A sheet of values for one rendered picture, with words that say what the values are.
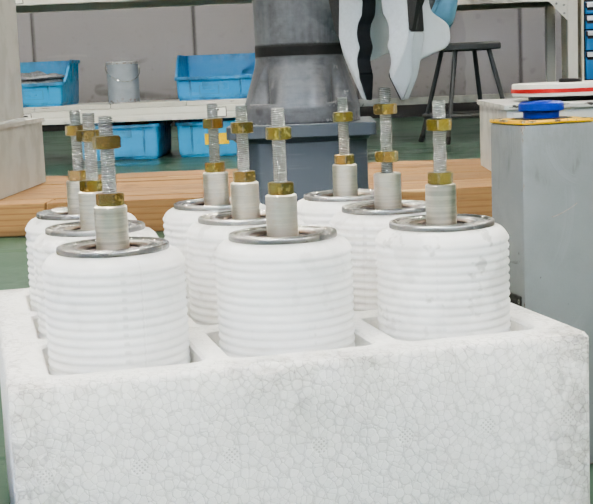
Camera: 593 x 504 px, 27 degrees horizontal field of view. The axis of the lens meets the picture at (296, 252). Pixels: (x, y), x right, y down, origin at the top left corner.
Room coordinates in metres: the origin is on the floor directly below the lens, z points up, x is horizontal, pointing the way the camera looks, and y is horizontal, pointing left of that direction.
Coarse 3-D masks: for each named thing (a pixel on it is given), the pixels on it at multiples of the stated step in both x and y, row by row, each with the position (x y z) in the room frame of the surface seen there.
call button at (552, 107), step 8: (520, 104) 1.12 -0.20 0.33; (528, 104) 1.11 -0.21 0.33; (536, 104) 1.11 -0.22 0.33; (544, 104) 1.11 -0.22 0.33; (552, 104) 1.11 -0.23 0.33; (560, 104) 1.11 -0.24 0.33; (528, 112) 1.12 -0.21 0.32; (536, 112) 1.11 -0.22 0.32; (544, 112) 1.11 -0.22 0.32; (552, 112) 1.11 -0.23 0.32
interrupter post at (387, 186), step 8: (376, 176) 1.00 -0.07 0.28; (384, 176) 1.00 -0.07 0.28; (392, 176) 1.00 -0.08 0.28; (400, 176) 1.01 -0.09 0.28; (376, 184) 1.00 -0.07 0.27; (384, 184) 1.00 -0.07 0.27; (392, 184) 1.00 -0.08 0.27; (400, 184) 1.01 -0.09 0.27; (376, 192) 1.00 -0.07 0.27; (384, 192) 1.00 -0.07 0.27; (392, 192) 1.00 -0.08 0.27; (400, 192) 1.01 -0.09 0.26; (376, 200) 1.01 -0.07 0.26; (384, 200) 1.00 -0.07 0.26; (392, 200) 1.00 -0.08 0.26; (400, 200) 1.01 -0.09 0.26; (376, 208) 1.01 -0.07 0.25; (384, 208) 1.00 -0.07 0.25; (392, 208) 1.00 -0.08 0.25
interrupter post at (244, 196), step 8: (232, 184) 0.97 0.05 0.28; (240, 184) 0.97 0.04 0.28; (248, 184) 0.97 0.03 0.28; (256, 184) 0.98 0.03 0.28; (232, 192) 0.98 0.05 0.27; (240, 192) 0.97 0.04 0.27; (248, 192) 0.97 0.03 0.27; (256, 192) 0.98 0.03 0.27; (232, 200) 0.98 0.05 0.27; (240, 200) 0.97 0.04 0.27; (248, 200) 0.97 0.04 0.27; (256, 200) 0.97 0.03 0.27; (232, 208) 0.98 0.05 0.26; (240, 208) 0.97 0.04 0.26; (248, 208) 0.97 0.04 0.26; (256, 208) 0.97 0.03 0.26; (232, 216) 0.98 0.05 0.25; (240, 216) 0.97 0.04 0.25; (248, 216) 0.97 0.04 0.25; (256, 216) 0.97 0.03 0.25
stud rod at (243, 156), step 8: (240, 112) 0.98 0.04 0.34; (240, 120) 0.98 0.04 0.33; (240, 136) 0.98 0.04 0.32; (240, 144) 0.98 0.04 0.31; (240, 152) 0.98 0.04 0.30; (248, 152) 0.98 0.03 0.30; (240, 160) 0.98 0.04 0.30; (248, 160) 0.98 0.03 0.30; (240, 168) 0.98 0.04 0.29; (248, 168) 0.98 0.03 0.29
